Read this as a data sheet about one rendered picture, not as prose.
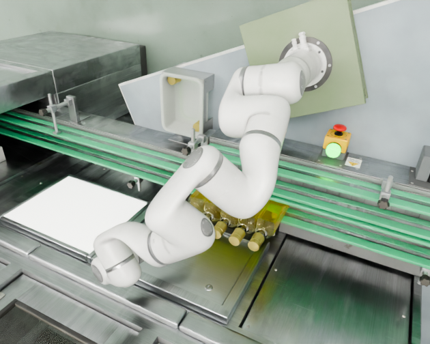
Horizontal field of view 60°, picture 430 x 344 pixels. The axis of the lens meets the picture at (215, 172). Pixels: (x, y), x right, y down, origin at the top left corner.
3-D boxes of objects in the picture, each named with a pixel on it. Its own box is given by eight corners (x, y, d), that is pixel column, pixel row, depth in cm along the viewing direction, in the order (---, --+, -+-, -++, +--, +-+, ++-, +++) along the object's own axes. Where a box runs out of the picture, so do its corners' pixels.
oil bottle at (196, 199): (214, 183, 136) (184, 214, 119) (214, 170, 133) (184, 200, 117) (228, 187, 134) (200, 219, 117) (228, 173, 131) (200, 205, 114)
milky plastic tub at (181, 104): (173, 122, 148) (161, 130, 141) (172, 66, 136) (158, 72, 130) (212, 132, 141) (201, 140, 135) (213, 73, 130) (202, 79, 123)
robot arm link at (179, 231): (192, 210, 89) (145, 174, 82) (261, 177, 76) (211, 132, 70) (175, 271, 78) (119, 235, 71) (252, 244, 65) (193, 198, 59)
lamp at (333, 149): (325, 153, 117) (323, 157, 115) (327, 140, 115) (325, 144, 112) (340, 156, 115) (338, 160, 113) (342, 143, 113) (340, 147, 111)
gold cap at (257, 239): (251, 233, 107) (245, 241, 104) (261, 231, 105) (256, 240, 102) (255, 243, 108) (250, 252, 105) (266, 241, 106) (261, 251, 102)
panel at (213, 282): (69, 179, 158) (-2, 222, 132) (68, 173, 157) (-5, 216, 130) (269, 248, 125) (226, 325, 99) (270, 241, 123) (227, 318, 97)
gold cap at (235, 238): (233, 233, 110) (226, 241, 107) (237, 225, 108) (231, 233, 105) (242, 239, 110) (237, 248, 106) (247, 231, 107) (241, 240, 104)
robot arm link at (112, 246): (186, 252, 82) (132, 273, 95) (159, 201, 82) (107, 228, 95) (162, 271, 76) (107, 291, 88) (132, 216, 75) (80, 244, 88)
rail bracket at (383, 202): (379, 183, 108) (373, 207, 98) (385, 162, 105) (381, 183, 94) (393, 187, 107) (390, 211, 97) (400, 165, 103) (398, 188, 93)
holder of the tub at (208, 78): (175, 134, 151) (164, 141, 145) (173, 66, 137) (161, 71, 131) (212, 143, 144) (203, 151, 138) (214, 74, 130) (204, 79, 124)
